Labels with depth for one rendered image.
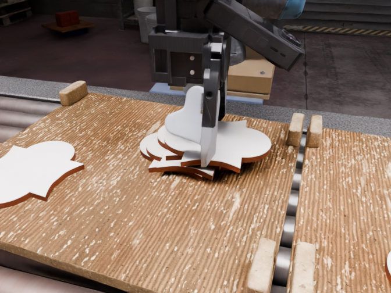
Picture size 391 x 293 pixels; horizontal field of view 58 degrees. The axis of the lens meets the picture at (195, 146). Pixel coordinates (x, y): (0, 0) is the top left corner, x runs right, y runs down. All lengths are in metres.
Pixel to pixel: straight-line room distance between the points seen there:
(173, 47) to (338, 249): 0.26
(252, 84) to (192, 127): 0.43
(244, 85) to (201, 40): 0.45
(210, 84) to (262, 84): 0.45
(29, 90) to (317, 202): 0.61
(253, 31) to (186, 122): 0.12
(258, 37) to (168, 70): 0.10
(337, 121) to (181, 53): 0.36
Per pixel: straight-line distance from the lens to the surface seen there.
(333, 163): 0.50
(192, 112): 0.39
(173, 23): 0.39
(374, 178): 0.49
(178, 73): 0.39
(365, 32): 5.24
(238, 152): 0.43
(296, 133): 0.51
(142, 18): 4.41
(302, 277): 0.31
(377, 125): 0.67
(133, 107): 0.62
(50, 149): 0.52
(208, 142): 0.39
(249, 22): 0.38
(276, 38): 0.38
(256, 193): 0.42
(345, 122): 0.66
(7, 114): 0.71
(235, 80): 0.81
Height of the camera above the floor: 1.20
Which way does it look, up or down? 32 degrees down
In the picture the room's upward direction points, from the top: straight up
